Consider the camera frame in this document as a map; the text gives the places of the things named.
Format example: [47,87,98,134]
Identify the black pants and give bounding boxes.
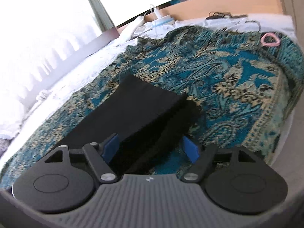
[56,75,200,175]

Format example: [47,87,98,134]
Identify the white sheer curtain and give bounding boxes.
[1,0,101,108]

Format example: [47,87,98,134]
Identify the green curtain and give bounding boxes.
[88,0,115,32]

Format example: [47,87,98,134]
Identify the white charger with cable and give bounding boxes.
[144,7,175,32]

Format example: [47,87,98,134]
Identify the pink ring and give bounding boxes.
[260,32,281,48]

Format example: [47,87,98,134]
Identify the teal paisley bedspread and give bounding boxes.
[1,26,303,188]

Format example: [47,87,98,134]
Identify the wooden bed frame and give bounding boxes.
[116,0,286,32]

